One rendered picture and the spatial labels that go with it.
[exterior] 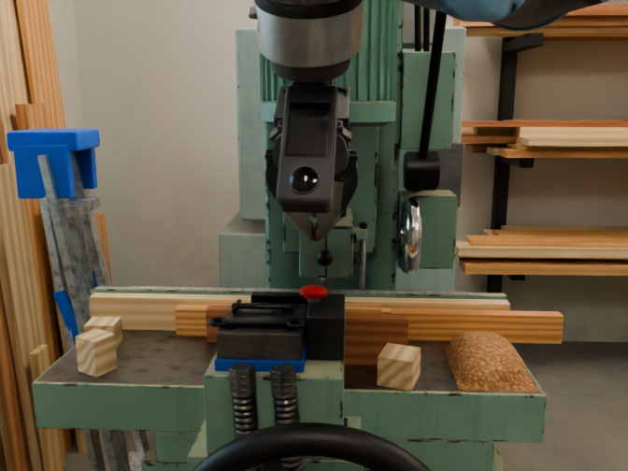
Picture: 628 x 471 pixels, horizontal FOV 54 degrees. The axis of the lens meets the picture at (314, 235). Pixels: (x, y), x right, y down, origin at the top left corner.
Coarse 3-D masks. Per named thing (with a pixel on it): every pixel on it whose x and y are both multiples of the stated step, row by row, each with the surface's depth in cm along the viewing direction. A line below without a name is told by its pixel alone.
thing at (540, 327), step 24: (192, 312) 86; (408, 312) 85; (432, 312) 85; (456, 312) 85; (480, 312) 85; (504, 312) 85; (528, 312) 85; (552, 312) 85; (408, 336) 85; (432, 336) 85; (504, 336) 84; (528, 336) 84; (552, 336) 84
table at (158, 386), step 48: (144, 336) 87; (192, 336) 87; (48, 384) 72; (96, 384) 72; (144, 384) 72; (192, 384) 72; (432, 384) 72; (192, 432) 73; (384, 432) 71; (432, 432) 71; (480, 432) 71; (528, 432) 70
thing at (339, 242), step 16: (336, 224) 79; (352, 224) 80; (304, 240) 79; (320, 240) 79; (336, 240) 79; (352, 240) 79; (304, 256) 79; (336, 256) 79; (352, 256) 79; (304, 272) 80; (320, 272) 80; (336, 272) 79; (352, 272) 80
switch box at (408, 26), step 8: (408, 8) 102; (408, 16) 103; (432, 16) 102; (408, 24) 103; (432, 24) 103; (408, 32) 103; (432, 32) 103; (408, 40) 103; (432, 40) 103; (408, 48) 111
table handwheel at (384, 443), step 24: (264, 432) 52; (288, 432) 52; (312, 432) 52; (336, 432) 52; (360, 432) 52; (216, 456) 53; (240, 456) 52; (264, 456) 52; (288, 456) 52; (312, 456) 52; (336, 456) 52; (360, 456) 51; (384, 456) 51; (408, 456) 52
